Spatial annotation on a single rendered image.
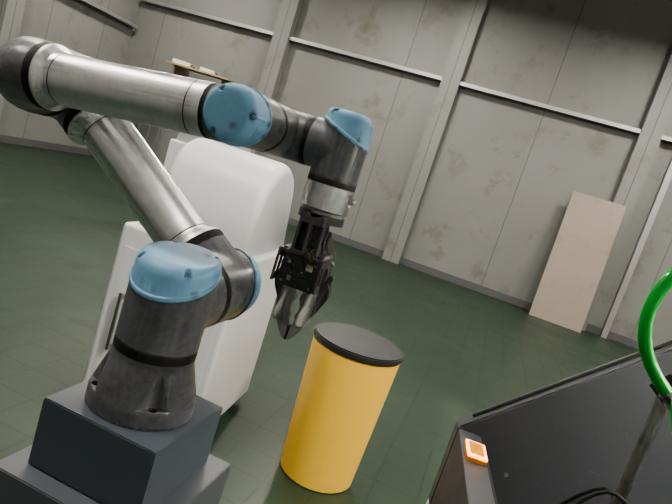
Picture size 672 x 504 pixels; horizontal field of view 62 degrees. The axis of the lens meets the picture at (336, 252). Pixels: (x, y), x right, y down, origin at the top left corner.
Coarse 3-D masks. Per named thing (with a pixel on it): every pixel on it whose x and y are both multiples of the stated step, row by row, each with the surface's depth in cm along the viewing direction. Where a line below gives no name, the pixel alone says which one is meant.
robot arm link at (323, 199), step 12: (312, 180) 82; (312, 192) 82; (324, 192) 81; (336, 192) 82; (348, 192) 83; (312, 204) 82; (324, 204) 82; (336, 204) 82; (348, 204) 85; (336, 216) 83
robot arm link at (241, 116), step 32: (0, 64) 80; (32, 64) 78; (64, 64) 78; (96, 64) 77; (32, 96) 80; (64, 96) 79; (96, 96) 77; (128, 96) 75; (160, 96) 74; (192, 96) 72; (224, 96) 69; (256, 96) 70; (192, 128) 74; (224, 128) 69; (256, 128) 70
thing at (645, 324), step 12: (660, 288) 59; (648, 300) 59; (660, 300) 59; (648, 312) 59; (648, 324) 59; (648, 336) 59; (648, 348) 59; (648, 360) 60; (648, 372) 60; (660, 372) 60; (660, 384) 60
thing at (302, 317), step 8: (304, 296) 88; (312, 296) 88; (304, 304) 86; (312, 304) 88; (304, 312) 87; (296, 320) 84; (304, 320) 89; (288, 328) 89; (296, 328) 89; (288, 336) 90
